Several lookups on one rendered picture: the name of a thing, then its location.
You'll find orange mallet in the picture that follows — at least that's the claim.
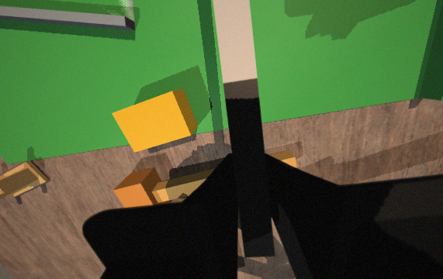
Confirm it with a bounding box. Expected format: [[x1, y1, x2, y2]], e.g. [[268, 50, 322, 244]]
[[113, 150, 297, 208]]

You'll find green flat mat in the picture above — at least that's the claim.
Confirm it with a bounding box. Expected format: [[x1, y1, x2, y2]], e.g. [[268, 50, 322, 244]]
[[0, 0, 443, 165]]

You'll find red putter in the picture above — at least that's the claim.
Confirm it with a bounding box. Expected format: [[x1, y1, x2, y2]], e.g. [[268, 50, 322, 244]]
[[213, 0, 275, 258]]

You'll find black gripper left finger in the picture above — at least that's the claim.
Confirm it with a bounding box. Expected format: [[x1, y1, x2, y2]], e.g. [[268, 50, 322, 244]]
[[82, 153, 238, 279]]

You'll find yellow block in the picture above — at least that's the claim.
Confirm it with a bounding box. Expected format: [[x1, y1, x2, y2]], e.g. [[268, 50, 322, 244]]
[[112, 89, 198, 153]]

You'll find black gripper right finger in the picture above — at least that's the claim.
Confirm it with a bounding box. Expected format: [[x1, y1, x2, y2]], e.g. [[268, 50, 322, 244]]
[[265, 153, 443, 279]]

